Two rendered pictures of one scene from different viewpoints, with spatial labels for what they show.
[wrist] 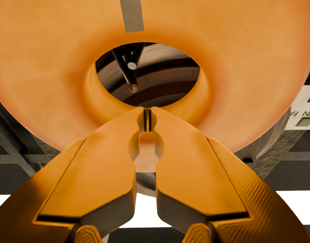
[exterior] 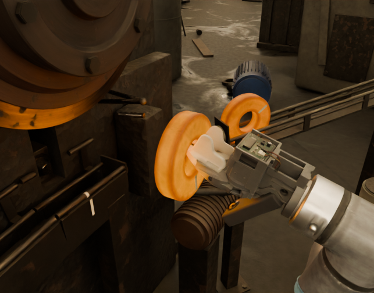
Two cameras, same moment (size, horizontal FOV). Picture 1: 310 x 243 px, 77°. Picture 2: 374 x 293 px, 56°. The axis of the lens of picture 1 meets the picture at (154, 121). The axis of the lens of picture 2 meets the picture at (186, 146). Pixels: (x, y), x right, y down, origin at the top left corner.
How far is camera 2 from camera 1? 0.61 m
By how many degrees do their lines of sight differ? 94
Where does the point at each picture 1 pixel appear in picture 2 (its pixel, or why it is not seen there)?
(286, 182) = not seen: outside the picture
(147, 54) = (99, 93)
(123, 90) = not seen: hidden behind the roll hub
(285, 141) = not seen: outside the picture
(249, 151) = (36, 42)
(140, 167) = (195, 122)
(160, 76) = (97, 83)
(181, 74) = (84, 92)
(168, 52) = (88, 100)
